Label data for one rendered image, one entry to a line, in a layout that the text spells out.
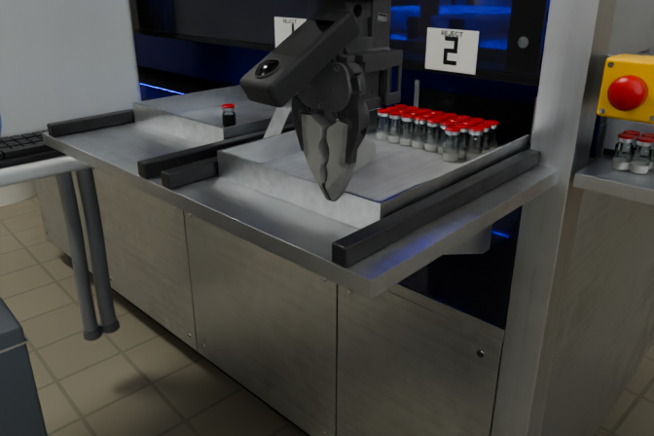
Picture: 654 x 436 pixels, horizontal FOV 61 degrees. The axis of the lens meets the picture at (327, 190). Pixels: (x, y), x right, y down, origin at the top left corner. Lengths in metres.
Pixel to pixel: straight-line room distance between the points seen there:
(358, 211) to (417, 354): 0.55
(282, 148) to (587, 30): 0.42
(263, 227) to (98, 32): 0.89
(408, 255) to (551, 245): 0.36
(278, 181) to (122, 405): 1.22
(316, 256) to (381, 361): 0.65
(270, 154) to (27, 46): 0.70
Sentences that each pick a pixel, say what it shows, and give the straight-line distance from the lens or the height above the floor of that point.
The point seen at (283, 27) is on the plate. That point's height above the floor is 1.03.
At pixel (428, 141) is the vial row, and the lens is 0.82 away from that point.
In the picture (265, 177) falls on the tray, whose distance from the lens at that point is 0.66.
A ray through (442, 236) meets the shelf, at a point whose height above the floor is 0.88.
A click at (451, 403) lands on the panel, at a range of 1.09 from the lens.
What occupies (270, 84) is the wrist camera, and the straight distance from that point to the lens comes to 0.47.
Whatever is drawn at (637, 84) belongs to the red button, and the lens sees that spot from 0.73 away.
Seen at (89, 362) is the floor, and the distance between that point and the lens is 1.96.
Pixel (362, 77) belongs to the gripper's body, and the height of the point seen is 1.03.
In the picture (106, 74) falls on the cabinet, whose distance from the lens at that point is 1.40.
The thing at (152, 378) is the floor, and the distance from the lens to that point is 1.83.
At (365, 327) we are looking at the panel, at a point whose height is 0.47.
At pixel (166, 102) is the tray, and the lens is 1.07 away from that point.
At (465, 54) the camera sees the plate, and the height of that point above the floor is 1.02.
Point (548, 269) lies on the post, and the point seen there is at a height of 0.73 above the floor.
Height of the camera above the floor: 1.12
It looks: 21 degrees down
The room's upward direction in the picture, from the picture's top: straight up
